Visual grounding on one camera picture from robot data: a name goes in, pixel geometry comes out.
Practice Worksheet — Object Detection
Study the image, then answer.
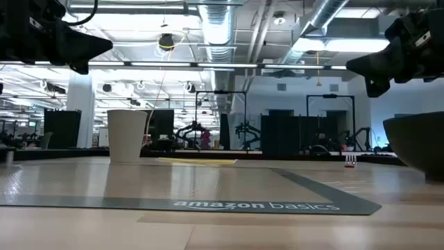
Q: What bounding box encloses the black background rig frame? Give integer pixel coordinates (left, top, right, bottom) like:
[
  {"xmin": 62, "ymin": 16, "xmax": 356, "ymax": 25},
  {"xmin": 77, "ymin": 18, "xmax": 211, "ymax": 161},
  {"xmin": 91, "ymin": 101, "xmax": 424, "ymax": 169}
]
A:
[
  {"xmin": 195, "ymin": 90, "xmax": 248, "ymax": 151},
  {"xmin": 306, "ymin": 94, "xmax": 356, "ymax": 147}
]

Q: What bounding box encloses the silver ribbed ceiling duct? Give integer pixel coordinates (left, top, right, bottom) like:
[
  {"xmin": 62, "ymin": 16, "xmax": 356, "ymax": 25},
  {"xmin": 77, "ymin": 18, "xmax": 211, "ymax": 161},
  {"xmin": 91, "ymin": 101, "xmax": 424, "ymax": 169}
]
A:
[{"xmin": 198, "ymin": 0, "xmax": 237, "ymax": 63}]

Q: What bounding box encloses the white paper cup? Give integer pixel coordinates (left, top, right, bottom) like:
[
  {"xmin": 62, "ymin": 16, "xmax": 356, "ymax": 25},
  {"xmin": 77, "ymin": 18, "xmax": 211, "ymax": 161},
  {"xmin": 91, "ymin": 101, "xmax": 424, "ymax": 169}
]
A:
[{"xmin": 106, "ymin": 109, "xmax": 148, "ymax": 164}]

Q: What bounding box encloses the wide black partition panel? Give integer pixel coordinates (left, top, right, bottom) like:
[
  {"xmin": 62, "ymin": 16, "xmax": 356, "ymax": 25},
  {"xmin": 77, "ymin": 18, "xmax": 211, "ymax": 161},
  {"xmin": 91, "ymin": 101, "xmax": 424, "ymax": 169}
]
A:
[{"xmin": 260, "ymin": 110, "xmax": 348, "ymax": 156}]

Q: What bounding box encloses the grey amazon basics mat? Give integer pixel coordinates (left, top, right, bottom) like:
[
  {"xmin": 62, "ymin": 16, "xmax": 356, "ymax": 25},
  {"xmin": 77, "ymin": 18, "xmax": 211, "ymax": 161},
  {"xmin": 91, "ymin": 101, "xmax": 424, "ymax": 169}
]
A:
[{"xmin": 0, "ymin": 162, "xmax": 383, "ymax": 217}]

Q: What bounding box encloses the silver slanted ceiling duct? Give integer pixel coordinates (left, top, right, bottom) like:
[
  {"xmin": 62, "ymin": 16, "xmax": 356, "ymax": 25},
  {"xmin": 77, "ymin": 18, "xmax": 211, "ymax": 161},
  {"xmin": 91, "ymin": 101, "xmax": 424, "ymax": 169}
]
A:
[{"xmin": 279, "ymin": 0, "xmax": 350, "ymax": 65}]

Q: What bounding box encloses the long horizontal light bar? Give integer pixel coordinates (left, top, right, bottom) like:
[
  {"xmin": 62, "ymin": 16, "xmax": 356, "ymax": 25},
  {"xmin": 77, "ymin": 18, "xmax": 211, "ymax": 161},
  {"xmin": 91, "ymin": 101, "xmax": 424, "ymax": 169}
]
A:
[{"xmin": 0, "ymin": 60, "xmax": 348, "ymax": 71}]

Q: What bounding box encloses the black aluminium table frame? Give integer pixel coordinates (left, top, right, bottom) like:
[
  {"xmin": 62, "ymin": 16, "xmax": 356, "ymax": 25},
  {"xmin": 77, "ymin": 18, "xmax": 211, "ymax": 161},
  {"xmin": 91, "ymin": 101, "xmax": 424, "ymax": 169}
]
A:
[{"xmin": 0, "ymin": 147, "xmax": 407, "ymax": 167}]

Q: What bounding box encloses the black yellow cable reel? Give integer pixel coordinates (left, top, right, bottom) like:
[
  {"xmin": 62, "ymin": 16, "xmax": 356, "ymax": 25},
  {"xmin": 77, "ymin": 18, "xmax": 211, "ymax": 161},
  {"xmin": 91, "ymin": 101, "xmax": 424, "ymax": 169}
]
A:
[{"xmin": 158, "ymin": 33, "xmax": 176, "ymax": 52}]

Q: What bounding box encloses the yellow hanging cord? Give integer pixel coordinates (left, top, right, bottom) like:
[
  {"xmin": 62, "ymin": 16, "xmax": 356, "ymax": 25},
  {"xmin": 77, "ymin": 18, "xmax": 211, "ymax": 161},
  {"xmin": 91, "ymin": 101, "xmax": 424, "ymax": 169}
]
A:
[{"xmin": 314, "ymin": 51, "xmax": 322, "ymax": 87}]

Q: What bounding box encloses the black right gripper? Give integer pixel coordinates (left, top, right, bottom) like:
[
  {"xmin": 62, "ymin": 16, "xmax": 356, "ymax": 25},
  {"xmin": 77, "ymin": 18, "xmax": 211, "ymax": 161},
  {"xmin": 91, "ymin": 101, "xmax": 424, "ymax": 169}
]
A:
[{"xmin": 345, "ymin": 5, "xmax": 444, "ymax": 99}]

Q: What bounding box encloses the red background object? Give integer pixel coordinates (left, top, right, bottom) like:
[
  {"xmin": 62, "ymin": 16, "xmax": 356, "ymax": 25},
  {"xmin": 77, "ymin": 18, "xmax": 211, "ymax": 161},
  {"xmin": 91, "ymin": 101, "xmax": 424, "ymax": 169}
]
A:
[{"xmin": 200, "ymin": 130, "xmax": 212, "ymax": 150}]

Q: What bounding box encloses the black bowl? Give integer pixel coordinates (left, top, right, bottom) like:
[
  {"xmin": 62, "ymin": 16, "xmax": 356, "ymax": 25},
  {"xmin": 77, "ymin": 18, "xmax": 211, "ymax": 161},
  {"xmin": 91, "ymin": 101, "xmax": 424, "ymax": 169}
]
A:
[{"xmin": 382, "ymin": 110, "xmax": 444, "ymax": 184}]

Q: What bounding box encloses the bright ceiling lamp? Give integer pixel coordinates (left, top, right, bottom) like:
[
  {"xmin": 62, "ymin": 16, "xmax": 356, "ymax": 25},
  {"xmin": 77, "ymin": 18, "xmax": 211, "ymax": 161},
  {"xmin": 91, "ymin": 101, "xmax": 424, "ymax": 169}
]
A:
[{"xmin": 293, "ymin": 37, "xmax": 390, "ymax": 53}]

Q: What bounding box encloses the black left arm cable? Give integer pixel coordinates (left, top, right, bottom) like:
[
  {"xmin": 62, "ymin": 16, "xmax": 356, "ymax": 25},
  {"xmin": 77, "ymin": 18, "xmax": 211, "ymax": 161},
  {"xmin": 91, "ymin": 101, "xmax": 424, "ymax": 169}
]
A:
[{"xmin": 65, "ymin": 0, "xmax": 99, "ymax": 27}]

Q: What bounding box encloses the white building pillar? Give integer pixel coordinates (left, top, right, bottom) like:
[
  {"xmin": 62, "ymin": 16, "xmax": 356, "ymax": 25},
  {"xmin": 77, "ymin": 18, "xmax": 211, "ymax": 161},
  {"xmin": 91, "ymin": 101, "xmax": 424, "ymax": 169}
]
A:
[{"xmin": 66, "ymin": 74, "xmax": 95, "ymax": 149}]

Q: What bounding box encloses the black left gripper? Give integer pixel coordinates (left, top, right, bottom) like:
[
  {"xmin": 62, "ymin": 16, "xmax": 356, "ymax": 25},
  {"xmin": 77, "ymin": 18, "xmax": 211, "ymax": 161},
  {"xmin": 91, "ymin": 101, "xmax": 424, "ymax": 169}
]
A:
[{"xmin": 0, "ymin": 0, "xmax": 114, "ymax": 76}]

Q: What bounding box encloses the yellow flat utensil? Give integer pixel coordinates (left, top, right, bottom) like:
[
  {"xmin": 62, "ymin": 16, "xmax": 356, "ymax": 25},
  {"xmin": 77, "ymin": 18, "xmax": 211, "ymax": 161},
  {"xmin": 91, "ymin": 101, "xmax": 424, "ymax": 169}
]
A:
[{"xmin": 155, "ymin": 157, "xmax": 239, "ymax": 165}]

